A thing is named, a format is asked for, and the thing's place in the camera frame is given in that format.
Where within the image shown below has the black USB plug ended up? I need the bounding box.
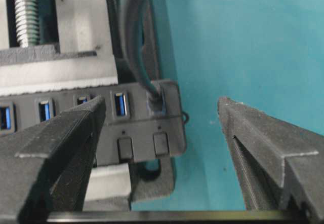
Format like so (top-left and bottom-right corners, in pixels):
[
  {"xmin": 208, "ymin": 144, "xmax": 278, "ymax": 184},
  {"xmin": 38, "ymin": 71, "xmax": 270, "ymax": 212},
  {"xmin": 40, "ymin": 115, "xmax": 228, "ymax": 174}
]
[{"xmin": 146, "ymin": 80, "xmax": 181, "ymax": 119}]

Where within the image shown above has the black bench vise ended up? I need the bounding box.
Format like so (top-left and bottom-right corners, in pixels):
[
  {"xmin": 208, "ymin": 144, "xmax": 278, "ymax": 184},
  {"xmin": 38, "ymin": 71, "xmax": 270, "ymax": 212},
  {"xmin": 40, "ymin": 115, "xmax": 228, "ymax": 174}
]
[{"xmin": 1, "ymin": 0, "xmax": 175, "ymax": 210}]

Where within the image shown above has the black USB cable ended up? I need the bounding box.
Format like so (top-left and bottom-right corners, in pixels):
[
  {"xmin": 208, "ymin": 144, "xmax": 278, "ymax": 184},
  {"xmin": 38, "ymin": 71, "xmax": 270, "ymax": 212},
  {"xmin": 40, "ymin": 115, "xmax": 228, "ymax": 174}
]
[{"xmin": 118, "ymin": 0, "xmax": 163, "ymax": 100}]

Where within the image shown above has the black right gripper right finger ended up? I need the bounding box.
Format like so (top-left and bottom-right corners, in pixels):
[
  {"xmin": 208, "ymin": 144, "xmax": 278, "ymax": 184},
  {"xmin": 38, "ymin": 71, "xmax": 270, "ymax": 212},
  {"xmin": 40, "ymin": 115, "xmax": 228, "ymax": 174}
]
[{"xmin": 217, "ymin": 97, "xmax": 323, "ymax": 223}]

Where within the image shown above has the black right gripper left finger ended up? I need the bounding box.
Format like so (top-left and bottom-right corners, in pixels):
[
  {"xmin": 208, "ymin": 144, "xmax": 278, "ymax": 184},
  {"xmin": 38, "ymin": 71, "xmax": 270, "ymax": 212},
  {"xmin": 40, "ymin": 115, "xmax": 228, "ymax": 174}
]
[{"xmin": 1, "ymin": 96, "xmax": 106, "ymax": 223}]

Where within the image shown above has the black USB hub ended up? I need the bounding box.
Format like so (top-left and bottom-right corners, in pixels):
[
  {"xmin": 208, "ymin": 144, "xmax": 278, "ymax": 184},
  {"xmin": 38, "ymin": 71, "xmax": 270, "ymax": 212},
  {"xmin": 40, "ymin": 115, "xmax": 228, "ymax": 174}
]
[{"xmin": 1, "ymin": 80, "xmax": 187, "ymax": 166}]

